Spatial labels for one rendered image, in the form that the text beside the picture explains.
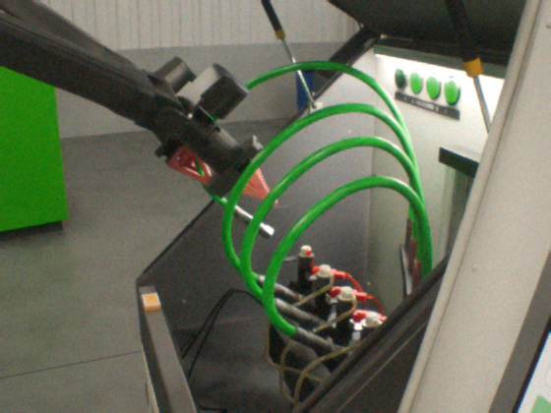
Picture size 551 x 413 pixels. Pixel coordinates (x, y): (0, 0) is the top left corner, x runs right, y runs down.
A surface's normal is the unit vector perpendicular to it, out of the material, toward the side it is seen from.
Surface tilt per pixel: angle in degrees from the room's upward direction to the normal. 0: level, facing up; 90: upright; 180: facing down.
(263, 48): 90
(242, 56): 90
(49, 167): 90
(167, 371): 0
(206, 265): 90
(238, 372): 0
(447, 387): 76
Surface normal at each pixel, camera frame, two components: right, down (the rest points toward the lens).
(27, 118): 0.52, 0.28
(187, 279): 0.32, 0.30
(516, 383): -0.92, -0.13
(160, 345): 0.00, -0.95
